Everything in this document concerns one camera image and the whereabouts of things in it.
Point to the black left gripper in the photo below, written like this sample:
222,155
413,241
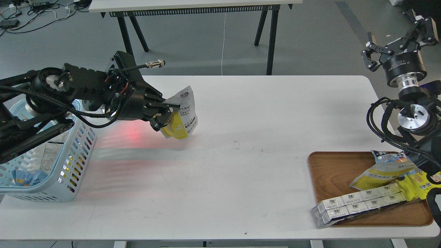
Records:
132,97

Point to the yellow white snack pouch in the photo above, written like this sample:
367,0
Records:
182,123
381,174

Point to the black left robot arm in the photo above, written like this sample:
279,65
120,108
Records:
35,105

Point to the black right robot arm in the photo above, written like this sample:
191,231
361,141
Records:
412,122

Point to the light blue plastic basket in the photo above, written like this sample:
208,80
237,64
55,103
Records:
64,180

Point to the blue snack bag in basket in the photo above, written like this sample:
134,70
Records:
28,178

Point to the white boxed snack pack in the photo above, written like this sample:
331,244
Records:
331,211

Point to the blue white snack bag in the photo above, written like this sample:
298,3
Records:
385,157

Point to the yellow cartoon snack bag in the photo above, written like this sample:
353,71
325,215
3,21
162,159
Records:
417,185

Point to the white background table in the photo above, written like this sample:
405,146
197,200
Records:
133,8

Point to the brown wooden tray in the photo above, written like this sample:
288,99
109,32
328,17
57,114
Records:
333,172

